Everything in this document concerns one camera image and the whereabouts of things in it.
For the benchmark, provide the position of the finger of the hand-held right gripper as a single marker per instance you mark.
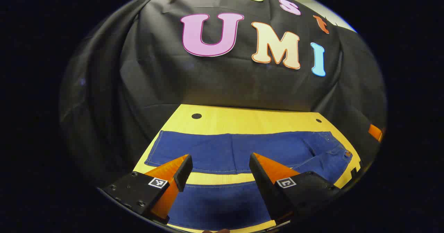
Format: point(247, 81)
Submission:
point(375, 132)

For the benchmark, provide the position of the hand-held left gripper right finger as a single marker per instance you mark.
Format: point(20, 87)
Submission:
point(260, 181)

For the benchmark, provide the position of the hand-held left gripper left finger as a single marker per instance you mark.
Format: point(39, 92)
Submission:
point(184, 172)

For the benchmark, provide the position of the blue denim jeans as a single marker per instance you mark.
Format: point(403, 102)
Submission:
point(225, 149)

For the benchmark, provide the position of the black backdrop cloth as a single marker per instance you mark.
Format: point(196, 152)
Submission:
point(222, 84)

